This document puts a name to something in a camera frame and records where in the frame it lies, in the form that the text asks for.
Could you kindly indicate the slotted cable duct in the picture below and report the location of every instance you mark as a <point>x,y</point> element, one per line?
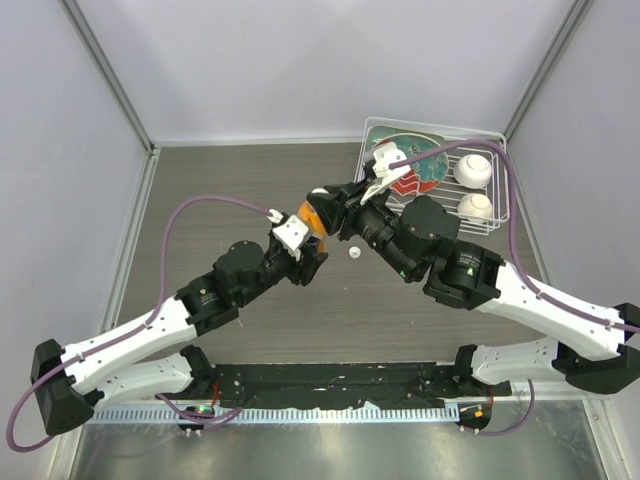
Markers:
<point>368,413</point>

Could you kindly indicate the white wire dish rack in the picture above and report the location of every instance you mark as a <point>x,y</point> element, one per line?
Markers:
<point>449,192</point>

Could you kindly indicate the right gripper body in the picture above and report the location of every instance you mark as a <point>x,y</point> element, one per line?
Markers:
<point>368,220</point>

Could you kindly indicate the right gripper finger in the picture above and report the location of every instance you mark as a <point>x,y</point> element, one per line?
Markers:
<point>349,192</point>
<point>330,208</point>

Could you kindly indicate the orange juice bottle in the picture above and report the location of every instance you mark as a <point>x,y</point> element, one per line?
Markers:
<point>309,216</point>

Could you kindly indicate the upper white bowl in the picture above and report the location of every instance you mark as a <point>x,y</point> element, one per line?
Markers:
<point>473,171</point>

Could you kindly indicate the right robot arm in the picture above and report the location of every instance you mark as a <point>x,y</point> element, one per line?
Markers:
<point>581,343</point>

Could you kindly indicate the red and teal plate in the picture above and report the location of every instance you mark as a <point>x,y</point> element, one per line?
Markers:
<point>425,174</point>

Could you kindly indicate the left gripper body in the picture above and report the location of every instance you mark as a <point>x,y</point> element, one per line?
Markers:
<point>279,264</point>

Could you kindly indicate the white bowl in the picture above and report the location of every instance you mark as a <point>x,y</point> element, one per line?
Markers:
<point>473,171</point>
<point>475,207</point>

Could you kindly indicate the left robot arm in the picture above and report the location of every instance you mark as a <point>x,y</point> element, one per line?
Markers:
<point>71,380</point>

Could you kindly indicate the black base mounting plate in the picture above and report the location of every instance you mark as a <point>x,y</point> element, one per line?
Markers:
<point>404,385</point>

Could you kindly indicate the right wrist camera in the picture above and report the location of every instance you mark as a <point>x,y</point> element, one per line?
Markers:
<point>387,165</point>

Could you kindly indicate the lower white bowl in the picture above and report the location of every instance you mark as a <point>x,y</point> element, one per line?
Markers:
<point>475,207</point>

